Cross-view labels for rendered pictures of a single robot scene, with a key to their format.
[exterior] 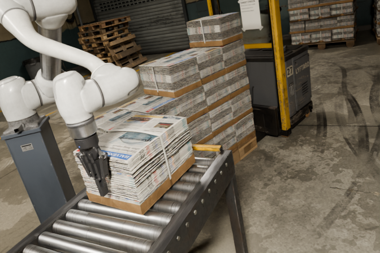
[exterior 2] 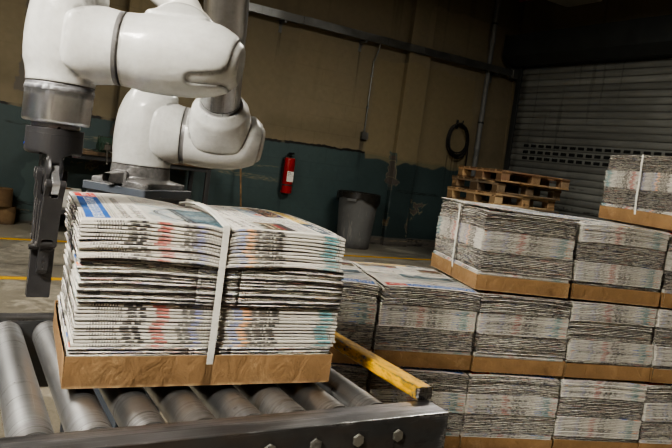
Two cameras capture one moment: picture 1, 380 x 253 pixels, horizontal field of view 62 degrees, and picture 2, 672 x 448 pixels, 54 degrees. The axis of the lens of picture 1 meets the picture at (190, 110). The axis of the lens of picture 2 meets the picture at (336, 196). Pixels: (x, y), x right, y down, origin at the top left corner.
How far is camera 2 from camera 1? 0.68 m
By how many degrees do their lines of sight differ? 33
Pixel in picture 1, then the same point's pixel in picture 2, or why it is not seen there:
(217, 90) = (613, 335)
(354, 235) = not seen: outside the picture
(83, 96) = (69, 23)
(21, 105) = (141, 137)
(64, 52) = not seen: outside the picture
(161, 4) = not seen: hidden behind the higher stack
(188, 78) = (532, 260)
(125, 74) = (199, 29)
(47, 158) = not seen: hidden behind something
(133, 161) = (98, 230)
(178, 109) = (473, 321)
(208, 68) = (605, 265)
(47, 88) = (198, 126)
